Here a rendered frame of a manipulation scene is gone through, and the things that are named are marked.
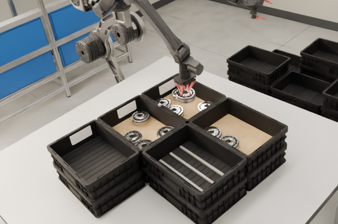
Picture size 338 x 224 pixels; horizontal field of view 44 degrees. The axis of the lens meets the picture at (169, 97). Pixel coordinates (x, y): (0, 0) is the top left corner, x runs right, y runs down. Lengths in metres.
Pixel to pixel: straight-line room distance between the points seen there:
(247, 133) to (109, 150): 0.72
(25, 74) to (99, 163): 2.00
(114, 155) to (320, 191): 1.01
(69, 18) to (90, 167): 2.19
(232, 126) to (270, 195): 0.42
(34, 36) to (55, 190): 1.96
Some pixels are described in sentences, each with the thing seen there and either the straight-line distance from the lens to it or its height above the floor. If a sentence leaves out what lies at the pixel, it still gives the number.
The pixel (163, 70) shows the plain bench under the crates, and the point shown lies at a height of 0.70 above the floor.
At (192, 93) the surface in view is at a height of 1.02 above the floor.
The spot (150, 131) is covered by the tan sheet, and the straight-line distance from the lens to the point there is 2.25.
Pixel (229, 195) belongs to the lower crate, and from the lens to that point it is 1.92.
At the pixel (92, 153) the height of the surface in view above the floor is 0.83.
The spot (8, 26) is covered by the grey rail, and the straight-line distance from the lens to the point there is 3.79.
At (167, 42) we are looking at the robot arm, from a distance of 1.95.
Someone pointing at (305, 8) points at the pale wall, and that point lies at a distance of 5.20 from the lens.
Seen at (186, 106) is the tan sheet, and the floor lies 0.83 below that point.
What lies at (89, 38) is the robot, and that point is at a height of 0.97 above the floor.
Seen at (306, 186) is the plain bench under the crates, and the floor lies 0.70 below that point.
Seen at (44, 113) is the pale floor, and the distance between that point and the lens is 4.18.
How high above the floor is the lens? 2.22
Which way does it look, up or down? 34 degrees down
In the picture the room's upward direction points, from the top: 8 degrees counter-clockwise
